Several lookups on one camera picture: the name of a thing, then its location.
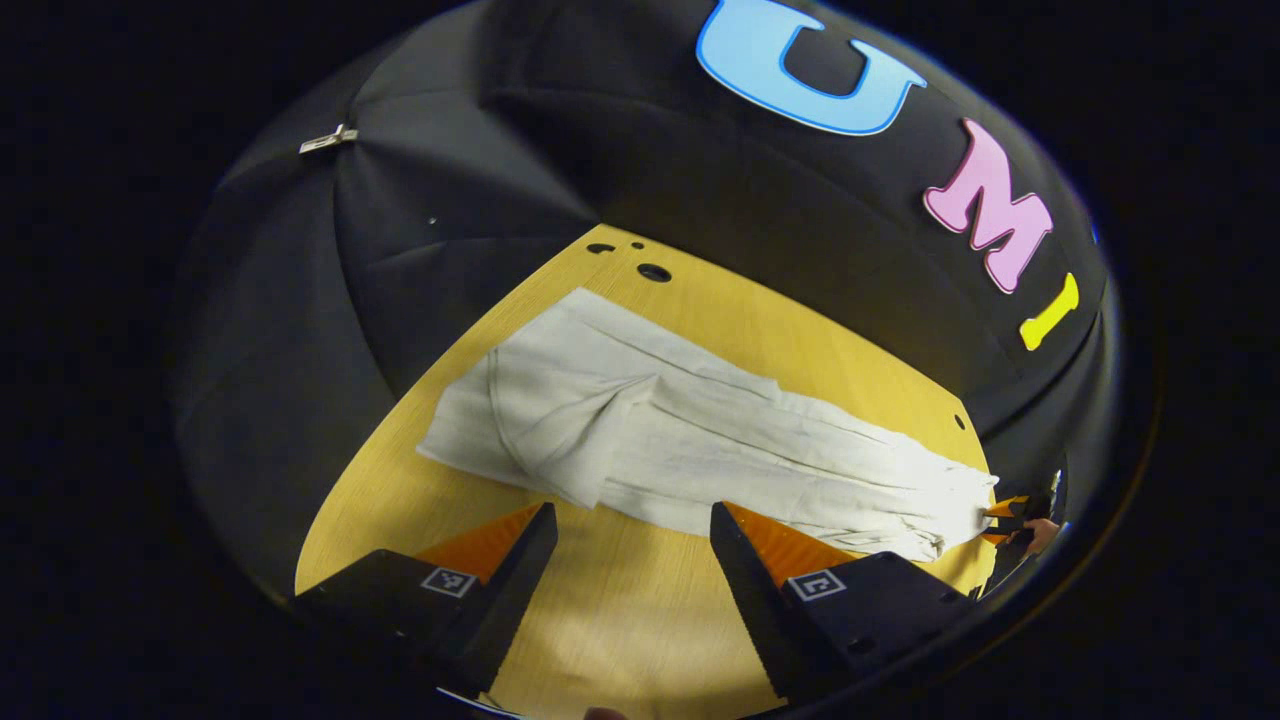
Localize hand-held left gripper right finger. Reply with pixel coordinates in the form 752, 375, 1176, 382
710, 502, 973, 701

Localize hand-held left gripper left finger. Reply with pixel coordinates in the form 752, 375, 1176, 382
293, 502, 559, 698

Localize white jeans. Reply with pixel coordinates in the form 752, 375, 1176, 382
416, 287, 1002, 564

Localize black backdrop cloth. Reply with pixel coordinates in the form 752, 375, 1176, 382
168, 0, 1123, 601

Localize white cloth clip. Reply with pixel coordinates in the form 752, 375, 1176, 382
297, 123, 360, 156

